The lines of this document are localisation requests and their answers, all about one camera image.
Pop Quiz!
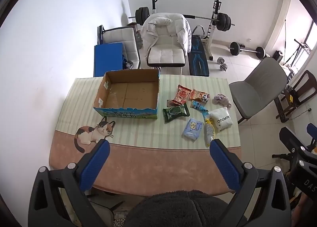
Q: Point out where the metal folding stand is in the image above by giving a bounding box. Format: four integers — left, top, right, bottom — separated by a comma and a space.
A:
293, 38, 312, 69

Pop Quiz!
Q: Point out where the white plastic bag pack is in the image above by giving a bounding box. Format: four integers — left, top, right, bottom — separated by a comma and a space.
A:
209, 107, 234, 132

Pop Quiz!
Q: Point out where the black chair base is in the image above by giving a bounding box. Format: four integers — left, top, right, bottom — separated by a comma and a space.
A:
89, 190, 125, 220

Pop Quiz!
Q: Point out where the striped cat print tablecloth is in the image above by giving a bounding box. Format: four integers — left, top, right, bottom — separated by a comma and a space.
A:
49, 74, 242, 196

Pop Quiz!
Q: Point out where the green snack packet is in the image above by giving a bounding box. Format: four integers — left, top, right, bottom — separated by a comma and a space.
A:
162, 104, 190, 123

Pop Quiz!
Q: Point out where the black blue weight bench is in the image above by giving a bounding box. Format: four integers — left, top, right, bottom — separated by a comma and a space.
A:
188, 26, 211, 77

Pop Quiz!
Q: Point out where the white barbell rack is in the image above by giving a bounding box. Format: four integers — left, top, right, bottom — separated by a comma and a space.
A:
149, 0, 223, 61

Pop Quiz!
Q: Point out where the cardboard box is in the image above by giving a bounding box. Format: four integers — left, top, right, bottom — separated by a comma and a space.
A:
93, 69, 160, 120

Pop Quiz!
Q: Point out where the orange snack packet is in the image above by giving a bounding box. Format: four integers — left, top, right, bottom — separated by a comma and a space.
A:
189, 89, 210, 104

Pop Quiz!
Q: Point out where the brown wooden chair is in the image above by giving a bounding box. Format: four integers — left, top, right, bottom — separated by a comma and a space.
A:
275, 69, 317, 122

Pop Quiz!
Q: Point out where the blue gold-edged snack packet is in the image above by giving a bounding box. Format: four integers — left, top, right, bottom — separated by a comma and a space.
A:
190, 100, 209, 113

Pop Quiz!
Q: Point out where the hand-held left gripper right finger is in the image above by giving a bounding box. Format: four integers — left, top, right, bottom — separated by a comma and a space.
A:
209, 138, 291, 227

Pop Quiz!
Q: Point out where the blue box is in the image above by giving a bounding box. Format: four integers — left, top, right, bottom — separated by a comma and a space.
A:
93, 43, 123, 77

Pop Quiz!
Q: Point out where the grey fabric chair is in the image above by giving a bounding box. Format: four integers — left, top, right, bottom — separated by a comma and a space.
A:
228, 57, 289, 124

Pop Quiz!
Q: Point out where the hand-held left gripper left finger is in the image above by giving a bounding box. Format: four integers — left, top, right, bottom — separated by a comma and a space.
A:
28, 140, 114, 227

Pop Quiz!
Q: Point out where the yellow silver scouring pad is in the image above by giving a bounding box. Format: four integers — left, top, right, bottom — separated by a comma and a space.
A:
203, 115, 216, 147

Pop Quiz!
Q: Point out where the short barbell with black plates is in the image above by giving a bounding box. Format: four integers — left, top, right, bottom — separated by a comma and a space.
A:
228, 42, 266, 59

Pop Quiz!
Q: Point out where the red snack packet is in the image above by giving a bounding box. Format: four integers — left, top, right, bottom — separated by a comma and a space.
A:
172, 84, 192, 106

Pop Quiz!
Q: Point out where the white down jacket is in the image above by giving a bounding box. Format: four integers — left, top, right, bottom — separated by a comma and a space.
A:
141, 13, 192, 56

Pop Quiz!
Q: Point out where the blue tissue pack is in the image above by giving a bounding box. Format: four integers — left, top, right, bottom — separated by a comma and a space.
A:
182, 118, 204, 141

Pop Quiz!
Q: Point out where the dark fleece clothing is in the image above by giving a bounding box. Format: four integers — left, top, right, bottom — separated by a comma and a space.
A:
124, 190, 248, 227

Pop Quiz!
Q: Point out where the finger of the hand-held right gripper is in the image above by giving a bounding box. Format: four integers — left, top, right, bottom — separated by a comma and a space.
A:
279, 126, 309, 155
306, 123, 317, 143

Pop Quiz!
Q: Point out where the purple grey cloth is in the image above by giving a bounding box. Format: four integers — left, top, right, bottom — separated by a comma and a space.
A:
213, 94, 232, 108

